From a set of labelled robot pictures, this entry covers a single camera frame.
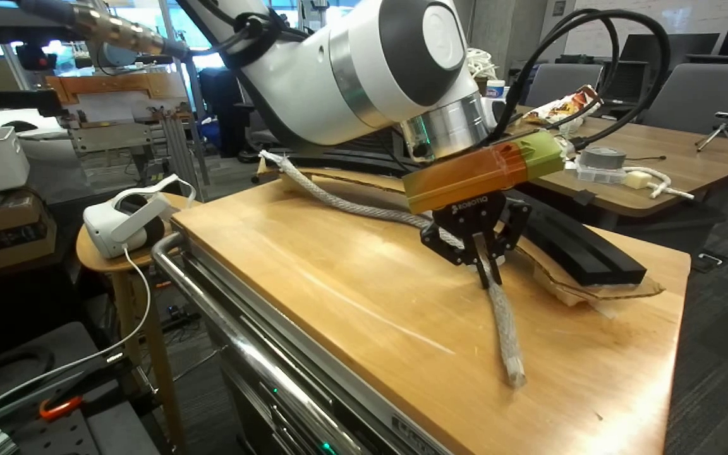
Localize curved black board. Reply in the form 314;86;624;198
297;147;651;287

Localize orange green wrist camera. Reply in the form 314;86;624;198
405;128;575;212

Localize grey office chair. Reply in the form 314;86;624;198
641;62;728;134

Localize white braided rope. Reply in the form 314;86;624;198
259;148;528;389

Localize white VR headset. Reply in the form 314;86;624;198
83;174;197;260

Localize round wooden stool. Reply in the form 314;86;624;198
77;192;188;453

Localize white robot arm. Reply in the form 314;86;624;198
179;0;527;284

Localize chips snack bag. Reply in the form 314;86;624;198
537;83;603;128

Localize metal cart body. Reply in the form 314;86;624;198
154;245;450;455

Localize orange clamp handle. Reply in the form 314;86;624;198
39;397;83;422

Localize long wooden office table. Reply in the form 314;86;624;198
523;124;728;220

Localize white cable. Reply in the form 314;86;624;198
0;248;158;427

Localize grey duct tape roll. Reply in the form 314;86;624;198
580;147;627;171

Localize chrome cart handle bar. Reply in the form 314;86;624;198
153;235;368;455

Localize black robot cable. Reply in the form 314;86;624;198
485;6;672;154

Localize brown cardboard sheet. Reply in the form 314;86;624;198
259;154;663;306

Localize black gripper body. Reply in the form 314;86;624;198
421;192;531;265

